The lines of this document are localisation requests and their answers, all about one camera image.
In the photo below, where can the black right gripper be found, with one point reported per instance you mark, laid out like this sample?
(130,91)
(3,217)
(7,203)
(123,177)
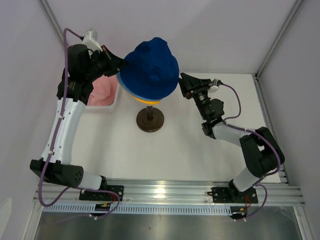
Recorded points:
(188,85)

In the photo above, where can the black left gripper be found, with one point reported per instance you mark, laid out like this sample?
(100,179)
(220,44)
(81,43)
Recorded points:
(115,63)

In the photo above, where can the light blue bucket hat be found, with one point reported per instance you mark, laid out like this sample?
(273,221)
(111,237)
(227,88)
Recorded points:
(124,86)

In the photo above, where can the pink hat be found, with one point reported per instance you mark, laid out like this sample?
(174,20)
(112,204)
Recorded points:
(103,93)

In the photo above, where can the dark blue bucket hat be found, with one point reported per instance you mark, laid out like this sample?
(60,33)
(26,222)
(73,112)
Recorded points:
(152,72)

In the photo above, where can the yellow bucket hat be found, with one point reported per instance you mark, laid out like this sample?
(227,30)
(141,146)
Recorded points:
(147,102)

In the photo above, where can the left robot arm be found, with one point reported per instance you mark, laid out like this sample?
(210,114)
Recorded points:
(84,66)

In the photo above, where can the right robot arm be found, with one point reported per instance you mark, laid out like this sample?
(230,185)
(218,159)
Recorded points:
(262,155)

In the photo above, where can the white plastic basket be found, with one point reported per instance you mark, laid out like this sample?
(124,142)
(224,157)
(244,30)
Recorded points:
(104,109)

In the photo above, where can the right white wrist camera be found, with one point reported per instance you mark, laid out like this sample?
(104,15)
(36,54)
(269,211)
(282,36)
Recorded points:
(214,85)

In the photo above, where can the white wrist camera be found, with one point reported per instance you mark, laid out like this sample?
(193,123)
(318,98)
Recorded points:
(214,85)
(90,40)

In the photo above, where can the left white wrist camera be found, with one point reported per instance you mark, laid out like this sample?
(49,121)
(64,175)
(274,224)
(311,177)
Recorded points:
(90,40)

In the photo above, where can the aluminium frame post left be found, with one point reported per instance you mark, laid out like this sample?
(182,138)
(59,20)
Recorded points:
(53,22)

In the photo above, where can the aluminium frame post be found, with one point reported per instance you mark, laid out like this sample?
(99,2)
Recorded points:
(53,22)
(280,36)

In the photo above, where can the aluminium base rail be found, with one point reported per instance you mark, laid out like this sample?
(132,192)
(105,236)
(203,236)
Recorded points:
(174,192)

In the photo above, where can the aluminium frame post right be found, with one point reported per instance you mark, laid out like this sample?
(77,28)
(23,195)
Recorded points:
(280,36)

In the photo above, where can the aluminium side rail right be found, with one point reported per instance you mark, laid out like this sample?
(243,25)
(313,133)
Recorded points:
(267,119)

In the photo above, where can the white slotted cable duct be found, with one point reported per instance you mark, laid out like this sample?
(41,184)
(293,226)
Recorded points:
(148,209)

